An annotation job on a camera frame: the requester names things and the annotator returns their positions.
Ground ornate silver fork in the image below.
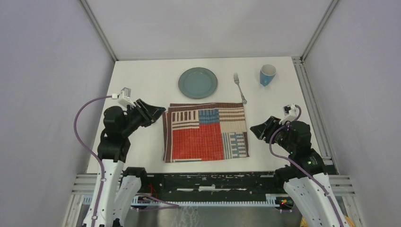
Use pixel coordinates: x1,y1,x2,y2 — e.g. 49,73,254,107
233,72,247,105

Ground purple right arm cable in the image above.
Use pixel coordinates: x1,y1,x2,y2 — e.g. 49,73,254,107
269,105,345,227

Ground aluminium frame rails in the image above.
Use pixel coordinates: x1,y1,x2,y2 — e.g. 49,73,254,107
62,56,364,227

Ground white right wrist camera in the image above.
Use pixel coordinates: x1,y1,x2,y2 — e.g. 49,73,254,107
279,104,299,125

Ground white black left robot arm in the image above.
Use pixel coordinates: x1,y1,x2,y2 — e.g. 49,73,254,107
83,99,166,227

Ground striped patchwork placemat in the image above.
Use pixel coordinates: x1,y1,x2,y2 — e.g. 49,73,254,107
162,103,249,163

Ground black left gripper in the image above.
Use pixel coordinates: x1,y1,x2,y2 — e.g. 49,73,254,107
121,98,166,136

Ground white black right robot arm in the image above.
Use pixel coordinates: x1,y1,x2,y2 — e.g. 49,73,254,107
250,116,349,227

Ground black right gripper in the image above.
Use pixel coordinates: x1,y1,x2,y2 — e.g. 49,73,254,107
249,115,296,153

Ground teal ceramic plate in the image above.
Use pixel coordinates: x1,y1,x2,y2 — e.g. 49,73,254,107
178,67,218,99

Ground white slotted cable duct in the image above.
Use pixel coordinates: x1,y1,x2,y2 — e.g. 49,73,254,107
82,195,280,208

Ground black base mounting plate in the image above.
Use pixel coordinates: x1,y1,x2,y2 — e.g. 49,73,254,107
139,171,286,202

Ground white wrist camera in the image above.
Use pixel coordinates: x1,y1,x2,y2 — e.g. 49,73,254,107
279,104,299,125
111,87,134,107

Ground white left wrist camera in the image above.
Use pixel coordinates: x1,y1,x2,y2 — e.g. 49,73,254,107
111,87,134,107

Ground blue ceramic mug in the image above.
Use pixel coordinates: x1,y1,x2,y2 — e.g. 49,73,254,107
259,64,277,87

